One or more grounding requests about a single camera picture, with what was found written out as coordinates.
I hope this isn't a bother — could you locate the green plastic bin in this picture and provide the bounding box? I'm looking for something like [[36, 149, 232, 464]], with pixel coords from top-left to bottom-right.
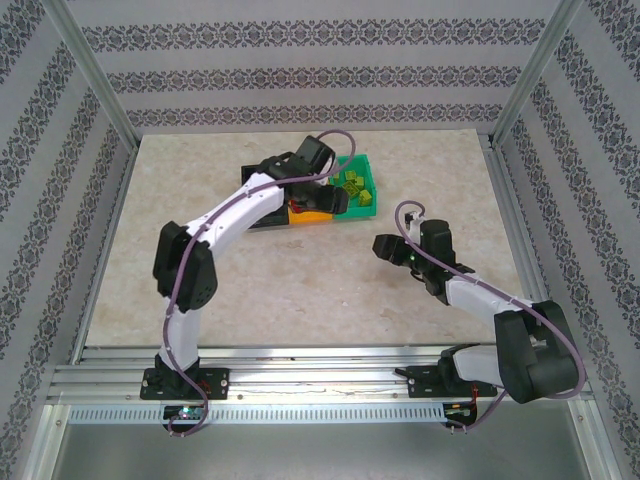
[[327, 154, 381, 221]]

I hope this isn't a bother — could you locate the orange plastic bin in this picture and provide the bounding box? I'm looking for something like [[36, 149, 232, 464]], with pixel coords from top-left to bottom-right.
[[287, 199, 335, 225]]

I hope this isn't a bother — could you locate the black plastic bin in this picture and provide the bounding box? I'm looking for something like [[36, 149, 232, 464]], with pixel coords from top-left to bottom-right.
[[241, 164, 291, 232]]

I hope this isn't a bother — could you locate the gray metal panel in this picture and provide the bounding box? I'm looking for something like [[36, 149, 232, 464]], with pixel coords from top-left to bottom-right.
[[52, 422, 596, 480]]

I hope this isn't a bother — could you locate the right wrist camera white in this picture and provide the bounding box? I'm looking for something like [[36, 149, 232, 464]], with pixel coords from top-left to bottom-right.
[[402, 210, 425, 246]]

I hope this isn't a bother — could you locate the aluminum side rail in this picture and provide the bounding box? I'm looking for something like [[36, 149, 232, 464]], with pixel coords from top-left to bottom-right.
[[69, 142, 144, 364], [487, 134, 571, 361]]

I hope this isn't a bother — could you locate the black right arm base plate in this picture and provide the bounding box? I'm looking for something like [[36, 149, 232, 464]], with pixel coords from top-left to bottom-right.
[[407, 364, 499, 400]]

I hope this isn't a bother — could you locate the aluminum rail frame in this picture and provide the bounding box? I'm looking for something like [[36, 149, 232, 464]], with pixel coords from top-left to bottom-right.
[[47, 344, 596, 406]]

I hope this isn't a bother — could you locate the slotted cable duct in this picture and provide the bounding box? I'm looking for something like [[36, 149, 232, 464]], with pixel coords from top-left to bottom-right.
[[67, 404, 449, 425]]

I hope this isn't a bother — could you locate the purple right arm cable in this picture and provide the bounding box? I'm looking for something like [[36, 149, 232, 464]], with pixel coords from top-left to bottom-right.
[[394, 199, 586, 435]]

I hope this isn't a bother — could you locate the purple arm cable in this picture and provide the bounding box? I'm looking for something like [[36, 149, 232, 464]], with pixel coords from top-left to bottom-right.
[[162, 129, 359, 439], [394, 199, 586, 435]]

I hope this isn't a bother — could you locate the aluminum frame post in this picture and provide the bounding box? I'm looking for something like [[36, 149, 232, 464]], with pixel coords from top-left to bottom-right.
[[42, 0, 141, 149], [492, 0, 584, 146]]

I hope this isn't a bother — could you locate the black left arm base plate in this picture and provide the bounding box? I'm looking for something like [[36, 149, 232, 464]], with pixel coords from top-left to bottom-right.
[[140, 367, 231, 401]]

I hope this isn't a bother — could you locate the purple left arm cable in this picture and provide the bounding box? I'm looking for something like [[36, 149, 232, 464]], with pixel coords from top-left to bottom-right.
[[162, 129, 359, 439]]

